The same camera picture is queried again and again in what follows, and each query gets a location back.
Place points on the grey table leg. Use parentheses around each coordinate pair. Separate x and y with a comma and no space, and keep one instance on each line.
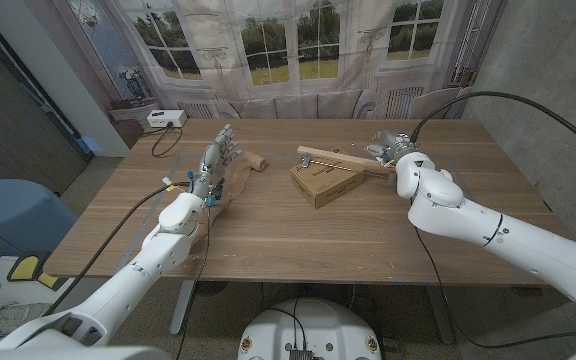
(442,315)
(182,310)

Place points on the grey sneaker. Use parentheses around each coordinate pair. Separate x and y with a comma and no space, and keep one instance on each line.
(8,317)

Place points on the printed window backdrop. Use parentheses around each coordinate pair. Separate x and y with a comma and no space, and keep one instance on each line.
(288,50)

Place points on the yellow and black object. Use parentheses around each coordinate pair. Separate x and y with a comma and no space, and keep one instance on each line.
(25,267)

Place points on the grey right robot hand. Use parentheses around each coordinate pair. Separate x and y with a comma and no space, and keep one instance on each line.
(393,145)

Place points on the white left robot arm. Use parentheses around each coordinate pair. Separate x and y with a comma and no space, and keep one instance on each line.
(133,275)

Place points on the wooden clip hanger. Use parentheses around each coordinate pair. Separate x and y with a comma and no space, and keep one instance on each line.
(338,157)

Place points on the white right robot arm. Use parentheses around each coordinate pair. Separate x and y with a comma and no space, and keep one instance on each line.
(518,240)

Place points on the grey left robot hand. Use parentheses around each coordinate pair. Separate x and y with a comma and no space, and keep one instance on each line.
(213,160)

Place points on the white power strip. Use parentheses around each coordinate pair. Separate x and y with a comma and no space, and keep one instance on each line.
(165,118)

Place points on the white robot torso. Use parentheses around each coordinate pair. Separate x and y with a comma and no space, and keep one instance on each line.
(313,325)

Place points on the tan elastic arm wrap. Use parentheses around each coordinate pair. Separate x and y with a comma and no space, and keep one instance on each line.
(248,165)

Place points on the brown cardboard box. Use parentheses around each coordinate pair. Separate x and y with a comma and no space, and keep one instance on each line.
(328,190)

